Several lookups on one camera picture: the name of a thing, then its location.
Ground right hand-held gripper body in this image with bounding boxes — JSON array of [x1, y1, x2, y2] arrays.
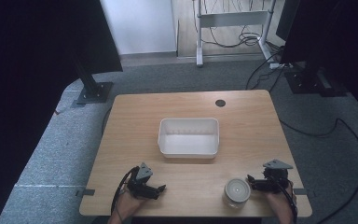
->
[[255, 159, 294, 194]]

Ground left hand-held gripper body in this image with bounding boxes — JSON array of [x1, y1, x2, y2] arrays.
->
[[126, 161, 160, 201]]

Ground person's right hand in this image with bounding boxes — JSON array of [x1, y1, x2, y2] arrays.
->
[[264, 181, 296, 217]]

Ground person's left hand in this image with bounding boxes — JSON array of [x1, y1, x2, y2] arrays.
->
[[116, 186, 147, 217]]

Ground white plastic bin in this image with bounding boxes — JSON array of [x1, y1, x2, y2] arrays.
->
[[157, 117, 221, 160]]

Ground black metal stand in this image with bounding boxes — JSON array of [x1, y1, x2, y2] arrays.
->
[[283, 62, 349, 98], [72, 57, 115, 105]]

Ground white power strip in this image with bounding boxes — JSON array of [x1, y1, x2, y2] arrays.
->
[[268, 62, 294, 70]]

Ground black curtain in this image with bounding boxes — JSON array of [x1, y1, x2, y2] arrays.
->
[[0, 0, 124, 224], [275, 0, 358, 125]]

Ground white panel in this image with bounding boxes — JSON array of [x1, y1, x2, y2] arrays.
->
[[99, 0, 178, 56]]

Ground grey table bracket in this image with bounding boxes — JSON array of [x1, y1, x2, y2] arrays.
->
[[75, 188, 96, 197], [293, 188, 317, 198]]

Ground black power strip cable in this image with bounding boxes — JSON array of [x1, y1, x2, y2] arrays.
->
[[244, 50, 285, 92]]

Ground bundle of black cables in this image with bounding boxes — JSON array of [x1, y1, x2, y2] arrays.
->
[[202, 0, 264, 49]]

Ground white desk frame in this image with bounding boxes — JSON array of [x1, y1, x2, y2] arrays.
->
[[193, 0, 278, 68]]

